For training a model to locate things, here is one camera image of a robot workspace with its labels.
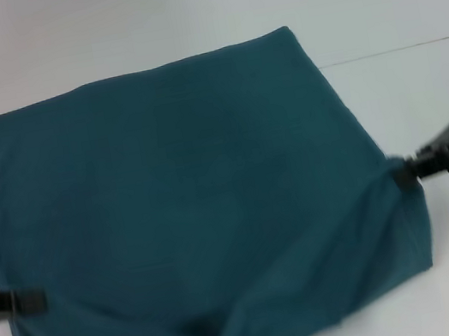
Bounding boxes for teal blue shirt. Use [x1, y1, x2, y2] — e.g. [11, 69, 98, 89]
[0, 6, 449, 336]

